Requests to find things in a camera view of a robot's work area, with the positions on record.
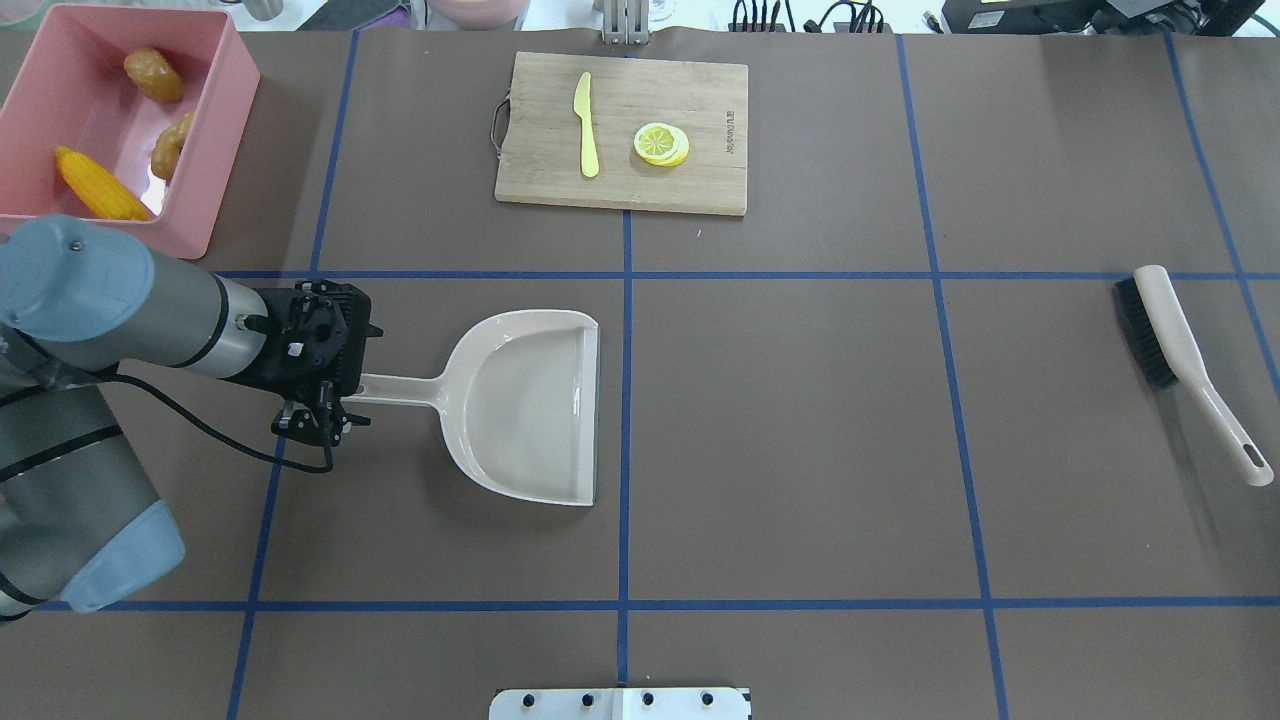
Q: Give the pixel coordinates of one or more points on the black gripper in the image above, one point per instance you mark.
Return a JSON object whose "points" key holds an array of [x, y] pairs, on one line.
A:
{"points": [[268, 366]]}

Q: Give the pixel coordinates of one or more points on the beige plastic dustpan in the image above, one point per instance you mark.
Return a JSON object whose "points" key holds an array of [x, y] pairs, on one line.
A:
{"points": [[518, 403]]}

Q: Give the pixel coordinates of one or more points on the yellow toy corn cob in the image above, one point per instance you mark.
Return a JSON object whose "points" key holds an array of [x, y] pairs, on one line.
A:
{"points": [[98, 189]]}

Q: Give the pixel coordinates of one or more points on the brown toy ginger root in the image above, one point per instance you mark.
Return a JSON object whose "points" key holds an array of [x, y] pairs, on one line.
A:
{"points": [[166, 153]]}

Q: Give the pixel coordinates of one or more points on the orange-brown toy potato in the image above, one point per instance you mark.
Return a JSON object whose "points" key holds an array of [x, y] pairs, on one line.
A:
{"points": [[153, 74]]}

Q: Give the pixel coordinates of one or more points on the beige hand brush black bristles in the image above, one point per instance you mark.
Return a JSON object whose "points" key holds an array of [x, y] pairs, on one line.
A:
{"points": [[1167, 353]]}

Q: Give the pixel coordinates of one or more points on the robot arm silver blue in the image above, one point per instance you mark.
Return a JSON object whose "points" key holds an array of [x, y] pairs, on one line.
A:
{"points": [[82, 521]]}

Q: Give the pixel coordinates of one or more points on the pink plastic bin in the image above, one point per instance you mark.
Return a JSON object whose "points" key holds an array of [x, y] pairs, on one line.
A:
{"points": [[71, 90]]}

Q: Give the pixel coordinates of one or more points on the bamboo cutting board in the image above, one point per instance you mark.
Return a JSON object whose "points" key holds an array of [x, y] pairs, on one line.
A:
{"points": [[539, 156]]}

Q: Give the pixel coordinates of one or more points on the yellow plastic knife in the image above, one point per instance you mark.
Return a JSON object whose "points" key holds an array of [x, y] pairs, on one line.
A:
{"points": [[582, 105]]}

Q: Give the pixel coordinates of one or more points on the pink bowl with clear items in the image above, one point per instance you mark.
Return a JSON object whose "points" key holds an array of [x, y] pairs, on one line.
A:
{"points": [[480, 14]]}

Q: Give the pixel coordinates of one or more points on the yellow lemon slices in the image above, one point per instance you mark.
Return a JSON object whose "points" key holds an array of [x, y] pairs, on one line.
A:
{"points": [[661, 144]]}

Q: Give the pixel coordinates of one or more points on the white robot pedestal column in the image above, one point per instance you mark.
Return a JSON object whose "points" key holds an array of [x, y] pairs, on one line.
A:
{"points": [[623, 703]]}

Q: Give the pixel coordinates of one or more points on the aluminium frame post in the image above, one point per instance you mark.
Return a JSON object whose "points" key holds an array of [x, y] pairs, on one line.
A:
{"points": [[625, 22]]}

